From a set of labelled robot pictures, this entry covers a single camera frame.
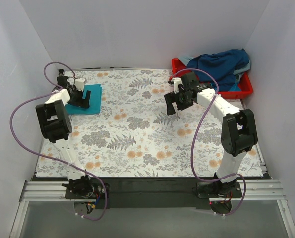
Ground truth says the teal t shirt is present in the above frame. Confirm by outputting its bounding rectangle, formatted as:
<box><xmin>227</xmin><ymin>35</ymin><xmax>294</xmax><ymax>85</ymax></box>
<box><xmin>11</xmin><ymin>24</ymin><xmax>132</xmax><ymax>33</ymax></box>
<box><xmin>65</xmin><ymin>84</ymin><xmax>102</xmax><ymax>115</ymax></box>

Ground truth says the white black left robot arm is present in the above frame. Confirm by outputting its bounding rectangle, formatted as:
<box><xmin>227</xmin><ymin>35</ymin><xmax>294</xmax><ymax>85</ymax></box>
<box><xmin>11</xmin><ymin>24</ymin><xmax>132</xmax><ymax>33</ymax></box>
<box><xmin>36</xmin><ymin>72</ymin><xmax>94</xmax><ymax>198</ymax></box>

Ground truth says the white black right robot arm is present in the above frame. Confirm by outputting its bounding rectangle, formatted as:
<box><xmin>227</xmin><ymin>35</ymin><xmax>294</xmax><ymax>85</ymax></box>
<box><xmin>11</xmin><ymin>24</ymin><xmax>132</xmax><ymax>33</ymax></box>
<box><xmin>164</xmin><ymin>72</ymin><xmax>258</xmax><ymax>197</ymax></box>

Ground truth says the dark blue t shirt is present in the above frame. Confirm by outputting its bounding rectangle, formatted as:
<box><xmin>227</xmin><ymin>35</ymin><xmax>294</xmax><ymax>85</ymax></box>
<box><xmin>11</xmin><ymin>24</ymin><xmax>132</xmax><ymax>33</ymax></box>
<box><xmin>186</xmin><ymin>49</ymin><xmax>250</xmax><ymax>91</ymax></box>

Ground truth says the floral patterned table mat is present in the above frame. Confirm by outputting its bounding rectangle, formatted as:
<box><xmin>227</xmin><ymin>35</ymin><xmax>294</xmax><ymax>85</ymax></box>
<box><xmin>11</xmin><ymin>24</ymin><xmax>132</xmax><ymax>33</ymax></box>
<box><xmin>35</xmin><ymin>68</ymin><xmax>264</xmax><ymax>178</ymax></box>

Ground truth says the red plastic bin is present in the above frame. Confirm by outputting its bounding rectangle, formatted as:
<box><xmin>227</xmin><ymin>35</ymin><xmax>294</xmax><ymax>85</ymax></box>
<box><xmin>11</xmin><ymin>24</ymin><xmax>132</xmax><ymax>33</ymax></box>
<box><xmin>172</xmin><ymin>58</ymin><xmax>253</xmax><ymax>99</ymax></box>

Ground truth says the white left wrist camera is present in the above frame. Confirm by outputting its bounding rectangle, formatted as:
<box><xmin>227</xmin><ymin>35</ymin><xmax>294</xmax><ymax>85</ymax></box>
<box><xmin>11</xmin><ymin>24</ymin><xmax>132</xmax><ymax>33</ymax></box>
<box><xmin>74</xmin><ymin>78</ymin><xmax>86</xmax><ymax>92</ymax></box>

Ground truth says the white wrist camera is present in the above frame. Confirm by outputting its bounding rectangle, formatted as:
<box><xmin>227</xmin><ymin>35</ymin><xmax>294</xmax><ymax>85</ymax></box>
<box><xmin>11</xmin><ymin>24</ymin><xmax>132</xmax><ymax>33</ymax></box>
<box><xmin>74</xmin><ymin>78</ymin><xmax>86</xmax><ymax>92</ymax></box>
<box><xmin>168</xmin><ymin>77</ymin><xmax>182</xmax><ymax>93</ymax></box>

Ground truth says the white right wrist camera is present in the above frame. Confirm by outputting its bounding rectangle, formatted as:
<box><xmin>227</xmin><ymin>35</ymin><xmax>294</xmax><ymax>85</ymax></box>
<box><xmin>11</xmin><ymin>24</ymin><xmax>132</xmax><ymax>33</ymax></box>
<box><xmin>168</xmin><ymin>77</ymin><xmax>182</xmax><ymax>93</ymax></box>

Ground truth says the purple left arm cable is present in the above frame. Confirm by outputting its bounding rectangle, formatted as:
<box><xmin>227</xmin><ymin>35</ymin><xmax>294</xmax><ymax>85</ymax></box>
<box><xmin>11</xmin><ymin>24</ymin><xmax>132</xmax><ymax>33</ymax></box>
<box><xmin>9</xmin><ymin>62</ymin><xmax>108</xmax><ymax>221</ymax></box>

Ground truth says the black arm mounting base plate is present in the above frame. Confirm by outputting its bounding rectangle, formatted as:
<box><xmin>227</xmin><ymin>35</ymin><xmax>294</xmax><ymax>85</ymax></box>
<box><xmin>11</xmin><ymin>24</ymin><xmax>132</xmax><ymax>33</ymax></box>
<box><xmin>62</xmin><ymin>177</ymin><xmax>242</xmax><ymax>209</ymax></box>

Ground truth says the aluminium frame rail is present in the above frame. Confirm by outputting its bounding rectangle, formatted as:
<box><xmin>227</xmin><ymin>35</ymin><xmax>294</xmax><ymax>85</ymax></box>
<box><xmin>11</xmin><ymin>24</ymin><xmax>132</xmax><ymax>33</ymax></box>
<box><xmin>10</xmin><ymin>179</ymin><xmax>295</xmax><ymax>238</ymax></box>

